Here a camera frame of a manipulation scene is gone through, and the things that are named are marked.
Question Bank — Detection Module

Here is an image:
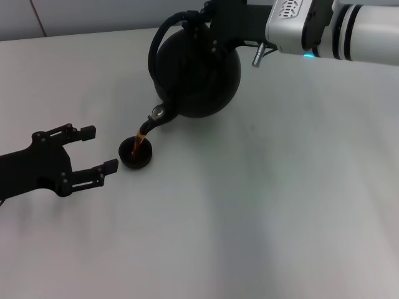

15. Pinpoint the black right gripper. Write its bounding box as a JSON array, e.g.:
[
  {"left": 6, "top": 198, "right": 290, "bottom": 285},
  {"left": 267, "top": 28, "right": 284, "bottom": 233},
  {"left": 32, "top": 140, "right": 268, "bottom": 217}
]
[{"left": 183, "top": 0, "right": 272, "bottom": 60}]

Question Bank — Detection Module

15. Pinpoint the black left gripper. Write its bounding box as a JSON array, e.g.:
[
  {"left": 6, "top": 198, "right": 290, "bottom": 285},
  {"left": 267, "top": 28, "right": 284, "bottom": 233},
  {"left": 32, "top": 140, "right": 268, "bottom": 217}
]
[{"left": 0, "top": 123, "right": 120, "bottom": 202}]

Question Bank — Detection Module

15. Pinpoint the small black teacup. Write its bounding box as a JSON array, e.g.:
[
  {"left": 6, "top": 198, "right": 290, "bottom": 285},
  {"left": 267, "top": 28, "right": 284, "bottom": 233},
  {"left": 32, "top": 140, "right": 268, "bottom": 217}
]
[{"left": 118, "top": 138, "right": 154, "bottom": 171}]

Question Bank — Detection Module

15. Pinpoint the black round teapot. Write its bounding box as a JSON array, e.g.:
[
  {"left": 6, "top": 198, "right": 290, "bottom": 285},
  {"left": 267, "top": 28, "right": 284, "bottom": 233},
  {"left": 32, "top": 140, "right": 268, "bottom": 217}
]
[{"left": 137, "top": 9, "right": 243, "bottom": 143}]

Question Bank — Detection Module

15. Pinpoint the amber poured tea stream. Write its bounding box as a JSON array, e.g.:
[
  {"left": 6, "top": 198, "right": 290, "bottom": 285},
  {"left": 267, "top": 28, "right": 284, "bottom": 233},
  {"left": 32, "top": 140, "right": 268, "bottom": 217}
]
[{"left": 130, "top": 132, "right": 147, "bottom": 160}]

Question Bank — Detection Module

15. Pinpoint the right gripper cable with plug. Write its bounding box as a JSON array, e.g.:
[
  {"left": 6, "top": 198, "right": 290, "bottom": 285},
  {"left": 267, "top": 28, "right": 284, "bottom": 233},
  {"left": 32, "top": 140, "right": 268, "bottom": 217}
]
[{"left": 251, "top": 42, "right": 278, "bottom": 67}]

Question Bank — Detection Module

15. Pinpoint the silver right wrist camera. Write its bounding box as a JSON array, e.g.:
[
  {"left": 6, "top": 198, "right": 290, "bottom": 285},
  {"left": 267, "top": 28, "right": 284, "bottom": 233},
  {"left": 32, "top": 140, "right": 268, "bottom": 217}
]
[{"left": 264, "top": 0, "right": 336, "bottom": 59}]

